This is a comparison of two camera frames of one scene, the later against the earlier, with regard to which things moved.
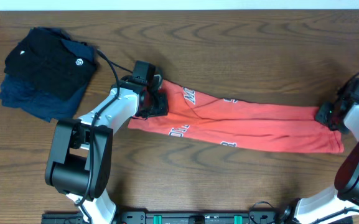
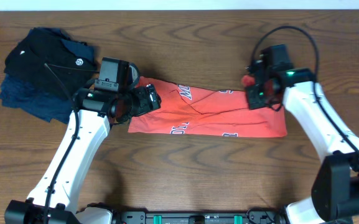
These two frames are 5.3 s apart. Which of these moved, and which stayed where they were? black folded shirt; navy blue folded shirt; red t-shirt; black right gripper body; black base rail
Moved: red t-shirt; black right gripper body
Stayed: navy blue folded shirt; black base rail; black folded shirt
